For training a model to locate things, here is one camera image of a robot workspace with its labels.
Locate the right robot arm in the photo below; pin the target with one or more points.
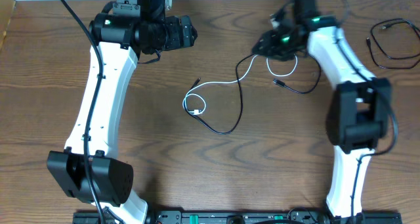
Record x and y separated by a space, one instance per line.
360 112

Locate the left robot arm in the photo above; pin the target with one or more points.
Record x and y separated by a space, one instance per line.
88 168

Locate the cardboard panel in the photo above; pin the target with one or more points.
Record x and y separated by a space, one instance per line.
6 11

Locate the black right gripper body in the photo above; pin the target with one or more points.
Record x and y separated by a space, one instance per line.
281 47

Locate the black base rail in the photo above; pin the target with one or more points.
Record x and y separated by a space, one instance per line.
293 216

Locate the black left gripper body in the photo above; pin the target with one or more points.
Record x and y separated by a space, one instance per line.
185 31

